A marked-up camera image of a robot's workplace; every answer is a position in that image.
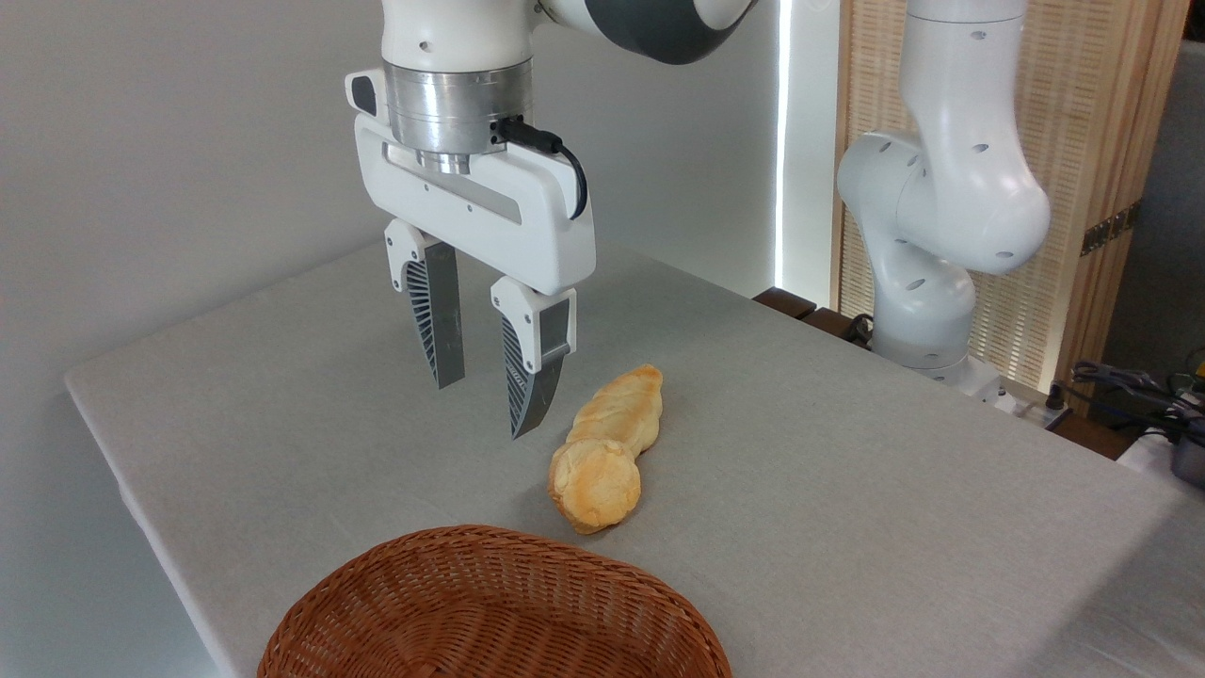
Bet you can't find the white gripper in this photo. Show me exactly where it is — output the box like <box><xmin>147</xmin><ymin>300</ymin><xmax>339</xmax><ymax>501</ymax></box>
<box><xmin>345</xmin><ymin>68</ymin><xmax>598</xmax><ymax>441</ymax></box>

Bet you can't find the golden bread loaf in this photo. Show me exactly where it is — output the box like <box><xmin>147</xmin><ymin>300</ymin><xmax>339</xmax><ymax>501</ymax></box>
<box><xmin>548</xmin><ymin>364</ymin><xmax>665</xmax><ymax>536</ymax></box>

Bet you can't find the brown wicker basket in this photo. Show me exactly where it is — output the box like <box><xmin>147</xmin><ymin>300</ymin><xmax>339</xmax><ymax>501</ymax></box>
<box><xmin>256</xmin><ymin>525</ymin><xmax>733</xmax><ymax>678</ymax></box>

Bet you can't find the dark brown wooden board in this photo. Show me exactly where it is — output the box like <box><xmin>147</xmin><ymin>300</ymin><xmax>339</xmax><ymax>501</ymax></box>
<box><xmin>752</xmin><ymin>286</ymin><xmax>875</xmax><ymax>351</ymax></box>

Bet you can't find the white vertical light strip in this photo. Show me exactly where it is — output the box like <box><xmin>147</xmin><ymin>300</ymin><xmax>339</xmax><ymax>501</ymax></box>
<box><xmin>774</xmin><ymin>0</ymin><xmax>793</xmax><ymax>293</ymax></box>

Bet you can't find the grey tablecloth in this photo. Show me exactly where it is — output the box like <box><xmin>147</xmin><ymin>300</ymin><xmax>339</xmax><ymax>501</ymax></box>
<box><xmin>64</xmin><ymin>235</ymin><xmax>1205</xmax><ymax>678</ymax></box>

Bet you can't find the white power strip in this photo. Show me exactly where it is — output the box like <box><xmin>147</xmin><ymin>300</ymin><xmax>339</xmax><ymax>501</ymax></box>
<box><xmin>1009</xmin><ymin>394</ymin><xmax>1075</xmax><ymax>431</ymax></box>

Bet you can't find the dark metal screen hinge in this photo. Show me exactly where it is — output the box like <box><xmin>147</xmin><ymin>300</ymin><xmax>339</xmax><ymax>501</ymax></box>
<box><xmin>1080</xmin><ymin>202</ymin><xmax>1143</xmax><ymax>257</ymax></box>

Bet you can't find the wooden slatted folding screen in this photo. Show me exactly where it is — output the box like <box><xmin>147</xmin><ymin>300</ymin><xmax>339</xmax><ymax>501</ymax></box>
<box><xmin>831</xmin><ymin>0</ymin><xmax>1192</xmax><ymax>401</ymax></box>

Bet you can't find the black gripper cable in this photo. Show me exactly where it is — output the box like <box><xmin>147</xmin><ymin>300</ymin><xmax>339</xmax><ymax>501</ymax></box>
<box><xmin>491</xmin><ymin>115</ymin><xmax>589</xmax><ymax>221</ymax></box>

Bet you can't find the bundle of dark cables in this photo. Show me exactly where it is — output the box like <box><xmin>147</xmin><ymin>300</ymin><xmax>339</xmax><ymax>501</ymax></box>
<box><xmin>1070</xmin><ymin>348</ymin><xmax>1205</xmax><ymax>436</ymax></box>

